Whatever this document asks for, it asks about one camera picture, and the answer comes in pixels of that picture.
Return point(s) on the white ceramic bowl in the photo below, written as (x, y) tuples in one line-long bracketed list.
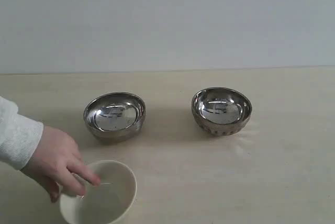
[(106, 203)]

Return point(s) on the white knit sleeve forearm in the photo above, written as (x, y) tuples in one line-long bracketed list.
[(20, 135)]

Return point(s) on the person's bare hand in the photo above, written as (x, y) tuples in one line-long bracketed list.
[(54, 162)]

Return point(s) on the stainless steel bowl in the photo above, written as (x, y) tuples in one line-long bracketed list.
[(115, 117), (221, 111)]

